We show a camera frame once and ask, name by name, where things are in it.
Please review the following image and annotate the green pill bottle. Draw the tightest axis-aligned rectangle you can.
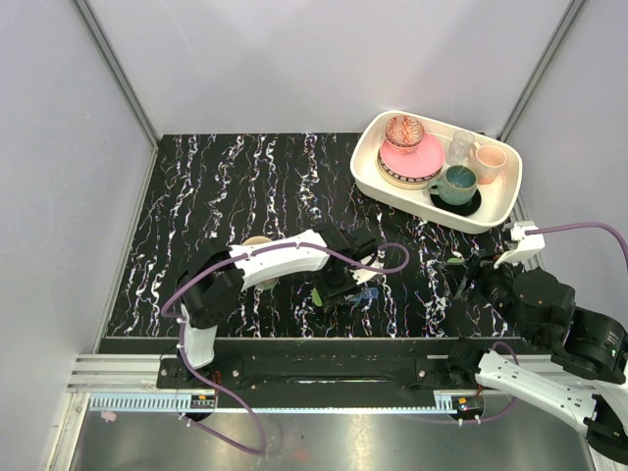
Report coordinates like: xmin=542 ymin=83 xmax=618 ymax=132
xmin=312 ymin=288 xmax=323 ymax=307

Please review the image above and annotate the blue pill organizer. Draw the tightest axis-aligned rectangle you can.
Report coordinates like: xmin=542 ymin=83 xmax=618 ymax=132
xmin=349 ymin=288 xmax=379 ymax=303

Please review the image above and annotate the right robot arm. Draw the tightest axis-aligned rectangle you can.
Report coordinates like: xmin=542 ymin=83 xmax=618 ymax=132
xmin=441 ymin=254 xmax=627 ymax=464

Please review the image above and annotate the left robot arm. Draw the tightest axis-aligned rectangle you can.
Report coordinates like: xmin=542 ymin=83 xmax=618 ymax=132
xmin=177 ymin=240 xmax=375 ymax=389

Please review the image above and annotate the black saucer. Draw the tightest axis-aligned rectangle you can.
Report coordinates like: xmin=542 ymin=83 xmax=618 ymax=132
xmin=430 ymin=189 xmax=482 ymax=217

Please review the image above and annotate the cream floral mug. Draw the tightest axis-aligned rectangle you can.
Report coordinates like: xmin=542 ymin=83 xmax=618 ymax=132
xmin=242 ymin=235 xmax=279 ymax=291

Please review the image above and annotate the teal ceramic mug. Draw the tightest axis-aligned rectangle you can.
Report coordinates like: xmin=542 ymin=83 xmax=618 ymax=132
xmin=428 ymin=165 xmax=478 ymax=206

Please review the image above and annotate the pink mug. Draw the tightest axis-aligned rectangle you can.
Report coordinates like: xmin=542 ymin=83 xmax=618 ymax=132
xmin=473 ymin=145 xmax=506 ymax=184

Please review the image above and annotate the clear glass cup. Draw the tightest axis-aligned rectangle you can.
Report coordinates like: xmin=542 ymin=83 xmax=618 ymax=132
xmin=445 ymin=130 xmax=476 ymax=166

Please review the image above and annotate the cream striped plate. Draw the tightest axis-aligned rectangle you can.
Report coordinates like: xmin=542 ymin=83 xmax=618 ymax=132
xmin=377 ymin=153 xmax=444 ymax=190

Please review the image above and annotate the patterned small bowl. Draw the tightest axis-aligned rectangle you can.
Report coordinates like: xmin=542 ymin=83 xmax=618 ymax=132
xmin=385 ymin=115 xmax=425 ymax=150

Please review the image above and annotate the black marble mat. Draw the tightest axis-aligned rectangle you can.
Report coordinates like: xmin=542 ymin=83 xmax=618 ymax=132
xmin=105 ymin=132 xmax=512 ymax=338

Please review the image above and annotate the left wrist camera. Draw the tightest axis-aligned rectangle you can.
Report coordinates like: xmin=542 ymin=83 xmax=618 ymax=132
xmin=351 ymin=260 xmax=383 ymax=286

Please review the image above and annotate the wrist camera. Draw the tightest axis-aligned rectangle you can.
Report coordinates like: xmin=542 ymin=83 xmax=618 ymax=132
xmin=493 ymin=221 xmax=546 ymax=269
xmin=351 ymin=260 xmax=383 ymax=286

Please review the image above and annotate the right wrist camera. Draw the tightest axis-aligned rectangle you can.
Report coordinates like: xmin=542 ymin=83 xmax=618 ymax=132
xmin=493 ymin=221 xmax=546 ymax=269

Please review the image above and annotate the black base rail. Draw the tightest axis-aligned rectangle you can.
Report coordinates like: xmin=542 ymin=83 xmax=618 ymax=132
xmin=155 ymin=336 xmax=505 ymax=393

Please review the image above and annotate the slotted cable duct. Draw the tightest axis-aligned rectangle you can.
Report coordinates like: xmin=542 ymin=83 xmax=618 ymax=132
xmin=88 ymin=389 xmax=484 ymax=415

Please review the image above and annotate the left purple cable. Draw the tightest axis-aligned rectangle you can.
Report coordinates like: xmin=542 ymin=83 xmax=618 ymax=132
xmin=160 ymin=242 xmax=411 ymax=455

